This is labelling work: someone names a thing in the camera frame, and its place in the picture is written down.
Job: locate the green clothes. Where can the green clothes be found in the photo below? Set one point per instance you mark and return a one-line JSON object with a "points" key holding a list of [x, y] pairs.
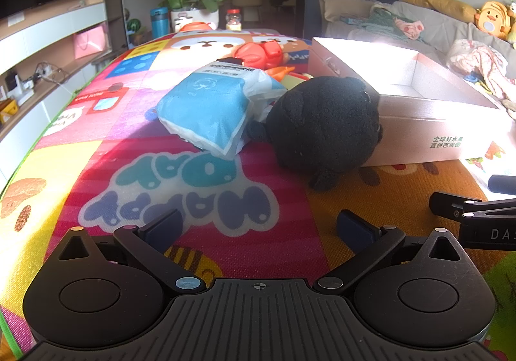
{"points": [[381, 20]]}

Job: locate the colourful printed play mat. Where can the colourful printed play mat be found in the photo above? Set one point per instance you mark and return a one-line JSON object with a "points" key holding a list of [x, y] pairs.
{"points": [[121, 123]]}

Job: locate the pink gift bag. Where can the pink gift bag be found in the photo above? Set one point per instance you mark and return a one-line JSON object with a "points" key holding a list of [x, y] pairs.
{"points": [[90, 42]]}

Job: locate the white television shelf unit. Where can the white television shelf unit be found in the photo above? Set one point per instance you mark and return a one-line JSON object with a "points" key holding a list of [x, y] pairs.
{"points": [[48, 32]]}

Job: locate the pink cloth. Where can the pink cloth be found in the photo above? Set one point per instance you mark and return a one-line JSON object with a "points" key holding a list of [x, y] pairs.
{"points": [[409, 28]]}

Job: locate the grey sofa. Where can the grey sofa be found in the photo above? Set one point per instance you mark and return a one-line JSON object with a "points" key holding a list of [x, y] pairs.
{"points": [[439, 28]]}

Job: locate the yellow pillow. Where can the yellow pillow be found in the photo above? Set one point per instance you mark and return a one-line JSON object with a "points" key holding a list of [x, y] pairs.
{"points": [[439, 4]]}

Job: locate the orange duck plush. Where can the orange duck plush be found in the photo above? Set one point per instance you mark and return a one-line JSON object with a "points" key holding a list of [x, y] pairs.
{"points": [[492, 20]]}

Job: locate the orange plastic toy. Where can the orange plastic toy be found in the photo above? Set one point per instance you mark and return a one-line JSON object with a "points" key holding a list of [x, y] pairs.
{"points": [[278, 71]]}

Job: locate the beige cushion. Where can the beige cushion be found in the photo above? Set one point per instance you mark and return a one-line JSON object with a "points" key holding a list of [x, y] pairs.
{"points": [[342, 6]]}

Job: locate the white cardboard box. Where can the white cardboard box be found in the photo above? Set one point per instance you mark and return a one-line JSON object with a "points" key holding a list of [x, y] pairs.
{"points": [[423, 131]]}

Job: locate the blue thermos bottle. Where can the blue thermos bottle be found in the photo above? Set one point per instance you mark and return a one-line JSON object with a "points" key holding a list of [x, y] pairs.
{"points": [[159, 24]]}

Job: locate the red plastic toy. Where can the red plastic toy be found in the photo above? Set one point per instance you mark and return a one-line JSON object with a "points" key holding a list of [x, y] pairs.
{"points": [[258, 54]]}

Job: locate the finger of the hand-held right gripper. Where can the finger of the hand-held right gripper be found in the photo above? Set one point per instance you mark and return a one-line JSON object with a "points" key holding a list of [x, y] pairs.
{"points": [[503, 184], [451, 204]]}

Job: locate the white charging device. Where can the white charging device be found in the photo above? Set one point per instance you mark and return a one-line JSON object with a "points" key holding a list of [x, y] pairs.
{"points": [[20, 84]]}

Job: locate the black plush toy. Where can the black plush toy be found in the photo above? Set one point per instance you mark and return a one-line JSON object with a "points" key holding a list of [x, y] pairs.
{"points": [[322, 123]]}

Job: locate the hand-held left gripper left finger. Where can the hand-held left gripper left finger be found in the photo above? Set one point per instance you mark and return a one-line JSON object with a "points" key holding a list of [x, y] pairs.
{"points": [[165, 228]]}

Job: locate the green striped ball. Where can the green striped ball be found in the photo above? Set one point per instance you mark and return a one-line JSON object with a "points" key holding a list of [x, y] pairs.
{"points": [[136, 26]]}

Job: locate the yellow box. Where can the yellow box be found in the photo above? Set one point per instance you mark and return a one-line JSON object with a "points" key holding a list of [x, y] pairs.
{"points": [[8, 111]]}

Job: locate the yellow green plush toy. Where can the yellow green plush toy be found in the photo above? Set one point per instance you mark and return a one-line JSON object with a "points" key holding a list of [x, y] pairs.
{"points": [[512, 22]]}

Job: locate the blue tissue pack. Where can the blue tissue pack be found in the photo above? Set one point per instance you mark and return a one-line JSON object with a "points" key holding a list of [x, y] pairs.
{"points": [[201, 103]]}

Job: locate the orange round bowl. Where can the orange round bowl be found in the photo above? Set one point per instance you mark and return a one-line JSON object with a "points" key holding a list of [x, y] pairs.
{"points": [[195, 27]]}

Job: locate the pink floral clothes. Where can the pink floral clothes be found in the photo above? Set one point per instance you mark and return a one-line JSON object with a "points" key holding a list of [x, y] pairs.
{"points": [[479, 58]]}

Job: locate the red-lidded clear jar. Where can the red-lidded clear jar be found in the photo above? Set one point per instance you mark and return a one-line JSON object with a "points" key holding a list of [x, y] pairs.
{"points": [[233, 20]]}

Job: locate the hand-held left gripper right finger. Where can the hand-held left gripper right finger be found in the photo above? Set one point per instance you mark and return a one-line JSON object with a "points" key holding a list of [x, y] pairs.
{"points": [[354, 230]]}

